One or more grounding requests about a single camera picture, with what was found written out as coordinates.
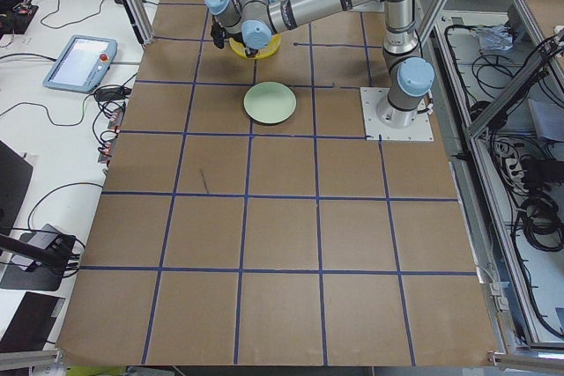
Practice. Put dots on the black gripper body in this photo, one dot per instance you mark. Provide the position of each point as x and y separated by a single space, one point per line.
252 47

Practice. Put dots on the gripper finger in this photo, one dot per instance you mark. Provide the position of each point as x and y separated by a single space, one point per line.
250 52

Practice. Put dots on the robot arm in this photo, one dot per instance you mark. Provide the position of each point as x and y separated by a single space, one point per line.
253 23

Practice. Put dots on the yellow steamer basket centre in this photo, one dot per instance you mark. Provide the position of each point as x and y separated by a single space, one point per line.
270 50

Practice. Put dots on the green plate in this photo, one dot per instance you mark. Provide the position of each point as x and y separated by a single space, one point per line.
269 103

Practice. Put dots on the black power adapter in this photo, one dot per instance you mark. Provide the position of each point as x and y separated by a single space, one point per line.
112 93

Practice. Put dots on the teach pendant near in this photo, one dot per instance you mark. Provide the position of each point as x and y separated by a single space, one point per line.
82 65

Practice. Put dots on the black laptop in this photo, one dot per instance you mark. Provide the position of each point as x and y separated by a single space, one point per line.
16 175

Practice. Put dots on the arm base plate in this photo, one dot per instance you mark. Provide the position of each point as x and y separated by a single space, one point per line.
384 123
372 6

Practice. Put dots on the black camera stand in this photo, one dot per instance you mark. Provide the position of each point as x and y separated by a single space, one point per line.
46 248

